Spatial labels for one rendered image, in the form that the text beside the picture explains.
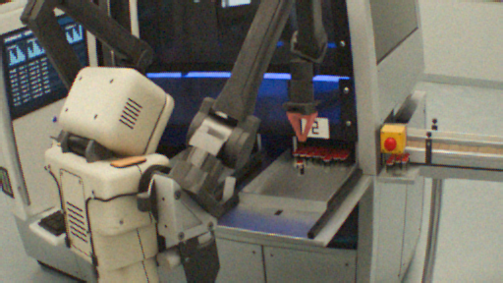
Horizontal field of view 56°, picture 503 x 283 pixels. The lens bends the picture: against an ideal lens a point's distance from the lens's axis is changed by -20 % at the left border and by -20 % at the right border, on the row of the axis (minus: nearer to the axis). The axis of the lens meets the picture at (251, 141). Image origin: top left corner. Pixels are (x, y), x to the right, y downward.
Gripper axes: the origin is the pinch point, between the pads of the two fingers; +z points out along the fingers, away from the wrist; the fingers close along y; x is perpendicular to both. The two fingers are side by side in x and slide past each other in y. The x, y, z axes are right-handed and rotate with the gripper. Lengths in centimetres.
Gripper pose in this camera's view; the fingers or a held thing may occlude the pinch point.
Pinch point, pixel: (302, 138)
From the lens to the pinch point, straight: 147.2
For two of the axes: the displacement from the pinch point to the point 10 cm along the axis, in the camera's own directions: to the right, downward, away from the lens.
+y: 4.5, -1.8, 8.8
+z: 0.1, 9.8, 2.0
